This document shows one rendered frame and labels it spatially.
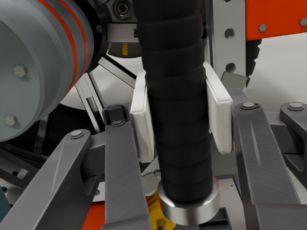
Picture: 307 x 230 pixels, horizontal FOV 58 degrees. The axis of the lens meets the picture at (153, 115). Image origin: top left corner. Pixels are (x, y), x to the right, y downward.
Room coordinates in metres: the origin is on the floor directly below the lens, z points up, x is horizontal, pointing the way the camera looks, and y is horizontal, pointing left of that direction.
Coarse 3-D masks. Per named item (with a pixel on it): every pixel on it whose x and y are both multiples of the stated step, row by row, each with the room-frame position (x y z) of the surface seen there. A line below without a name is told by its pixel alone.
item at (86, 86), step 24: (96, 0) 0.47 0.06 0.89; (96, 24) 0.52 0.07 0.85; (120, 24) 0.47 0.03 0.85; (96, 48) 0.52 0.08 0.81; (120, 72) 0.47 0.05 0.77; (96, 96) 0.48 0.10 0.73; (48, 120) 0.49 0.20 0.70; (72, 120) 0.62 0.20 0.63; (96, 120) 0.48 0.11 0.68; (0, 144) 0.47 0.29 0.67; (24, 144) 0.49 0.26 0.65; (48, 144) 0.51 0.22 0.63
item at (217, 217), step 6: (222, 210) 0.73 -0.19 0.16; (216, 216) 0.71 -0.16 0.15; (222, 216) 0.71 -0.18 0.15; (210, 222) 0.66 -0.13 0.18; (216, 222) 0.66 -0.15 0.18; (222, 222) 0.65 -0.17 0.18; (228, 222) 0.66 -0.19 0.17; (204, 228) 0.65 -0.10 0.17; (210, 228) 0.65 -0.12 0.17; (216, 228) 0.64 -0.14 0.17; (222, 228) 0.64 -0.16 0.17; (228, 228) 0.64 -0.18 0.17
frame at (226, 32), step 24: (216, 0) 0.36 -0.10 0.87; (240, 0) 0.35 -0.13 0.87; (216, 24) 0.36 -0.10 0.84; (240, 24) 0.35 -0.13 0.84; (216, 48) 0.36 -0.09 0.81; (240, 48) 0.35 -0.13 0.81; (216, 72) 0.36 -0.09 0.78; (240, 72) 0.35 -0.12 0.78; (0, 168) 0.40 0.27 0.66; (24, 168) 0.43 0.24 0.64; (144, 168) 0.37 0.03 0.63; (96, 192) 0.38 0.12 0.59
